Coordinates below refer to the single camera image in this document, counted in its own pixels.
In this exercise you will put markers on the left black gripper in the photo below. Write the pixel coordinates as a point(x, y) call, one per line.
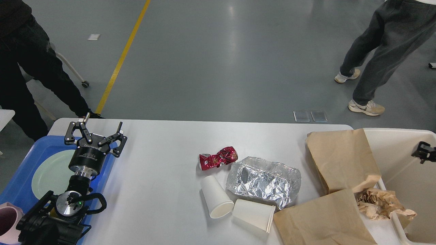
point(92, 149)

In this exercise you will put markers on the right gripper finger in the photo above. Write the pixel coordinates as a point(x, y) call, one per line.
point(425, 152)

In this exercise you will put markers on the light green plate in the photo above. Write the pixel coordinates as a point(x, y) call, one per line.
point(53, 174)

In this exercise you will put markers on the pink mug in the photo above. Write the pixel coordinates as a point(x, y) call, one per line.
point(10, 215)

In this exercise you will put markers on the large brown paper bag front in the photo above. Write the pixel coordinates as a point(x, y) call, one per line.
point(333, 219)

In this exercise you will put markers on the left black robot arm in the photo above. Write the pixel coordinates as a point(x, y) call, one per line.
point(57, 219)

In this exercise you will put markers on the beige plastic bin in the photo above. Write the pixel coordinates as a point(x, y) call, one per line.
point(413, 182)

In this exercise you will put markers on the grey office chair left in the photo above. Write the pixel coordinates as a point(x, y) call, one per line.
point(66, 62)

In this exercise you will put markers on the crumpled brown paper wad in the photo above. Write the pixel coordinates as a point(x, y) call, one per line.
point(379, 204)

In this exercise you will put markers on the brown paper bag under gripper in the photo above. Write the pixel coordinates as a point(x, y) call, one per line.
point(343, 159)

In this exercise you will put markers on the blue plastic tray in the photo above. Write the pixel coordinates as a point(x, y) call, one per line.
point(19, 191)

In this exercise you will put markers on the white side table corner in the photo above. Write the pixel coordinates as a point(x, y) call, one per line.
point(5, 117)

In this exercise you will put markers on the person in black clothes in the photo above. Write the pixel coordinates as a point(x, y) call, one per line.
point(25, 46)

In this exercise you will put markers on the crushed red can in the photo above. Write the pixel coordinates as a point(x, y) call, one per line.
point(225, 156)

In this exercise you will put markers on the white paper cup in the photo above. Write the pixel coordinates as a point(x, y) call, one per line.
point(218, 202)

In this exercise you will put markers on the crumpled aluminium foil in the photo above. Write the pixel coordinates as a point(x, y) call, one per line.
point(261, 180)

